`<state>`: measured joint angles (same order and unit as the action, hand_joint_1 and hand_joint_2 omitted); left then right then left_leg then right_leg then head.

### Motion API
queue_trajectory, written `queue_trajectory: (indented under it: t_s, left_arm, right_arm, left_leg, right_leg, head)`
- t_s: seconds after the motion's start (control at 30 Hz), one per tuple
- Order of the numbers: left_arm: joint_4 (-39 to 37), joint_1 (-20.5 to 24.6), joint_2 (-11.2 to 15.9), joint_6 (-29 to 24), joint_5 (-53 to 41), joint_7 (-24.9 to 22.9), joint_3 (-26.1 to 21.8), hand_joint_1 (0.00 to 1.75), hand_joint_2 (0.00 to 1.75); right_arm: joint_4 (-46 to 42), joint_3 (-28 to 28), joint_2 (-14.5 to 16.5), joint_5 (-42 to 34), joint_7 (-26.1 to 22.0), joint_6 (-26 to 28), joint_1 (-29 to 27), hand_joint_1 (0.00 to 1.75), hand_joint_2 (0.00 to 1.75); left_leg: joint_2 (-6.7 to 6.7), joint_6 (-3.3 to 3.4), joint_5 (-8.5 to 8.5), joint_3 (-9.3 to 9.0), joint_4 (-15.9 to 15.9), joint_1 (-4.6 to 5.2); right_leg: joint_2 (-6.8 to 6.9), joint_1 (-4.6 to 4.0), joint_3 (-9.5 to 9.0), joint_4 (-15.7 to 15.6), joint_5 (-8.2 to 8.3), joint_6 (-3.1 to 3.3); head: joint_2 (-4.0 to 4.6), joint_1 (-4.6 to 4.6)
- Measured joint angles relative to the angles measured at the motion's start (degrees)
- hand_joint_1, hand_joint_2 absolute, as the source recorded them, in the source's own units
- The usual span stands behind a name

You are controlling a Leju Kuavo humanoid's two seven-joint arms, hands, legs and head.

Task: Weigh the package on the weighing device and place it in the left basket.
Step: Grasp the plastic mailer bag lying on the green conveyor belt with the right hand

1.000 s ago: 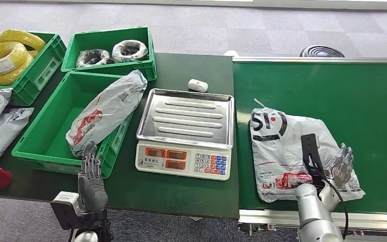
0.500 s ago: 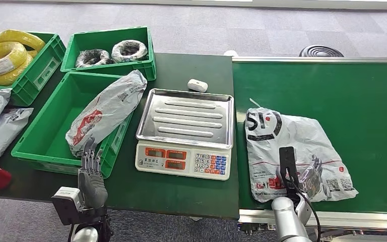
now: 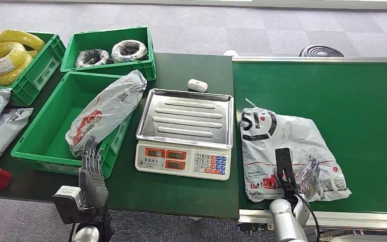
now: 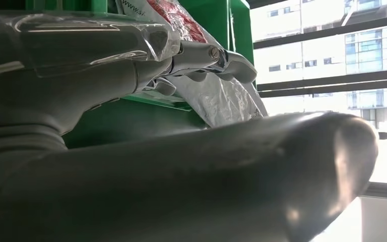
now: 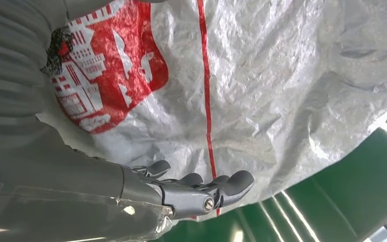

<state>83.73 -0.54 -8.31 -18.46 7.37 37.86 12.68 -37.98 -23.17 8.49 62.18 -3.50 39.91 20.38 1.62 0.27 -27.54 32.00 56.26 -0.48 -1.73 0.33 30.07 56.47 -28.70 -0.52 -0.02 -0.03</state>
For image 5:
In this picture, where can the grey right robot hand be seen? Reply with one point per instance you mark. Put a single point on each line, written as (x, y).
(63, 187)

